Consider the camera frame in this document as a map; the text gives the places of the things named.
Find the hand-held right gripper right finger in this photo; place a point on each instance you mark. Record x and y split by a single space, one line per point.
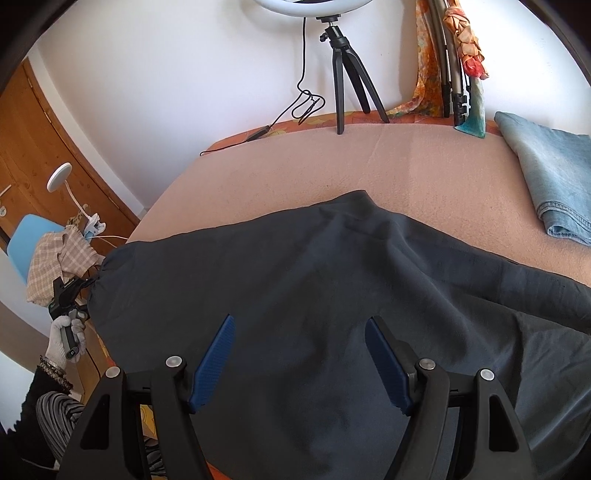
385 364

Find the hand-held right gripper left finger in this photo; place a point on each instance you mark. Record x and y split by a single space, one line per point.
212 364

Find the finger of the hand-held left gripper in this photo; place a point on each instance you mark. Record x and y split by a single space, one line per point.
85 282

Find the dark grey pants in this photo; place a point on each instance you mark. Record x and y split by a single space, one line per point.
300 277

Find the person's left forearm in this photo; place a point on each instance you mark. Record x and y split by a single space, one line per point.
37 401

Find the person's left hand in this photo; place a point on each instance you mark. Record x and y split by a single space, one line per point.
57 341

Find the beige checked cloth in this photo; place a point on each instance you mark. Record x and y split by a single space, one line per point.
51 263

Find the leopard print cloth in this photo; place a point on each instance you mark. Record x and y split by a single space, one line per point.
76 223

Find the blue chair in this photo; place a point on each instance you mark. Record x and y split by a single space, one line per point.
32 235

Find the white clip-on lamp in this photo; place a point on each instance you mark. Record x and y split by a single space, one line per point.
57 177

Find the striped trousers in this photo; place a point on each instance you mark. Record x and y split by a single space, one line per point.
60 415

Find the wooden door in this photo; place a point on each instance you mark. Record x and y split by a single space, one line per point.
27 152

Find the folded blue jeans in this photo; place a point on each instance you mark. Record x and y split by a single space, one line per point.
549 166

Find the small black tripod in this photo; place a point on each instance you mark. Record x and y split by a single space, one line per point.
339 69

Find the folded silver tripod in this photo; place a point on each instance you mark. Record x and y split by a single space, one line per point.
452 69

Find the orange patterned scarf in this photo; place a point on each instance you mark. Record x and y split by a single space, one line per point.
427 60

